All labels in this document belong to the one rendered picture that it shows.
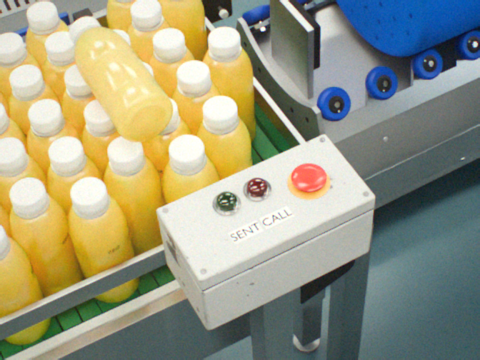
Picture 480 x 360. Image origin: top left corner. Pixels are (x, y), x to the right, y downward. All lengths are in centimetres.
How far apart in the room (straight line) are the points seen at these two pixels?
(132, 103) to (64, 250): 19
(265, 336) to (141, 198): 22
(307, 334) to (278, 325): 92
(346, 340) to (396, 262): 47
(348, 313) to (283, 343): 57
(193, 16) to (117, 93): 27
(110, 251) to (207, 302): 16
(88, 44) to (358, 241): 37
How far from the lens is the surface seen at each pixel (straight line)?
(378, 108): 127
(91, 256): 105
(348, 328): 177
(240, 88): 117
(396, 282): 220
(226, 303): 95
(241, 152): 108
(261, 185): 94
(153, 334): 116
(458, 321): 217
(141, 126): 102
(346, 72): 131
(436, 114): 134
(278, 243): 91
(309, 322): 199
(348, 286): 163
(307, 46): 121
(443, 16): 117
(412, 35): 120
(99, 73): 104
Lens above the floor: 185
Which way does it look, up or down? 51 degrees down
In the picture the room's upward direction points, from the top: 4 degrees counter-clockwise
